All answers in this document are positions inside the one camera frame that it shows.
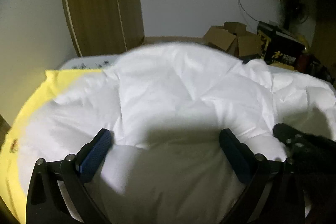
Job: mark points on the black yellow printed box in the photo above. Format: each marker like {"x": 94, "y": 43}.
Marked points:
{"x": 279, "y": 47}

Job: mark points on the white padded jacket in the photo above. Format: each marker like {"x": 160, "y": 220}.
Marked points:
{"x": 166, "y": 105}

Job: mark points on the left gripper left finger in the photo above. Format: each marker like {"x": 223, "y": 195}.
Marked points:
{"x": 57, "y": 192}

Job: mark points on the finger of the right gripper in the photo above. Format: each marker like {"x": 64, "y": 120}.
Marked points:
{"x": 300, "y": 144}

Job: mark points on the dark standing fan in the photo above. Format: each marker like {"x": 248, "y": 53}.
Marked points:
{"x": 293, "y": 13}

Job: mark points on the brown cardboard boxes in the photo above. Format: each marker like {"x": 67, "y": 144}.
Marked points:
{"x": 234, "y": 39}

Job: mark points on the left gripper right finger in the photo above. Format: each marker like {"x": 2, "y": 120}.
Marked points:
{"x": 272, "y": 193}

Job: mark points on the yellow bed sheet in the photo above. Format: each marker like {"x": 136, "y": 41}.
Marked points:
{"x": 11, "y": 191}

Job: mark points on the white mattress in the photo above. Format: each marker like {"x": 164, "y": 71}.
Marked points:
{"x": 90, "y": 62}

